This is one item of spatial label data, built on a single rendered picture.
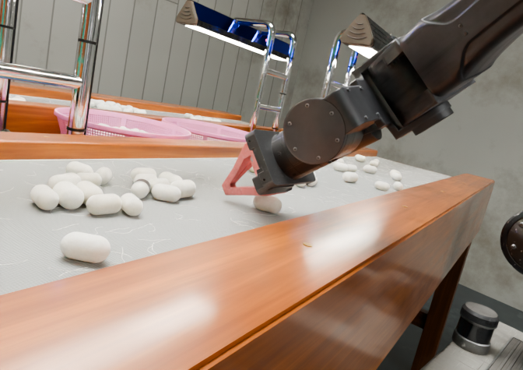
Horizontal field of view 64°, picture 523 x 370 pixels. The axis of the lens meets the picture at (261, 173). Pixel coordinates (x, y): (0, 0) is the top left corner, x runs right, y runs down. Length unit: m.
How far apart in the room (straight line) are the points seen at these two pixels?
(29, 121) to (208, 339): 0.80
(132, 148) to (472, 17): 0.50
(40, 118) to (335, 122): 0.72
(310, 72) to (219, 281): 3.31
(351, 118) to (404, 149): 2.71
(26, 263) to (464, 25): 0.35
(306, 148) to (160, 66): 2.39
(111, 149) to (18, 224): 0.30
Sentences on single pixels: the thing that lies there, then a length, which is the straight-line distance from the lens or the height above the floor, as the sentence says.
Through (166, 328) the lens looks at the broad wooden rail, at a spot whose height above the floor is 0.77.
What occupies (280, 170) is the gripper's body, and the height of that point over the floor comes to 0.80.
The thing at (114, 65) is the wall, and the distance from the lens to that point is 2.57.
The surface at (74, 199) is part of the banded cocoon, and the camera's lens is 0.41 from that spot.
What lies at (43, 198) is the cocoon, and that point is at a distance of 0.41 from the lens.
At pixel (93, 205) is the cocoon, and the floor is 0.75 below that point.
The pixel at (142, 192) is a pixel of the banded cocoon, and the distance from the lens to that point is 0.47.
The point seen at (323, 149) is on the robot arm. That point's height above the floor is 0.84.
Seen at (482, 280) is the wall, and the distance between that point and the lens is 2.96.
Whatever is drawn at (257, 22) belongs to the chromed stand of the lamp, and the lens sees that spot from 1.50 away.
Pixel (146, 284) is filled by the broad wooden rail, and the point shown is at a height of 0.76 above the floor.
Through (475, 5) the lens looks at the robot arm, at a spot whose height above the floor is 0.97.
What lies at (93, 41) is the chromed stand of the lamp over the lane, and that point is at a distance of 0.68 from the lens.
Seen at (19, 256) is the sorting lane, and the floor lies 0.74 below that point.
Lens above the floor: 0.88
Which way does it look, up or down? 10 degrees down
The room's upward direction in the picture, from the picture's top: 12 degrees clockwise
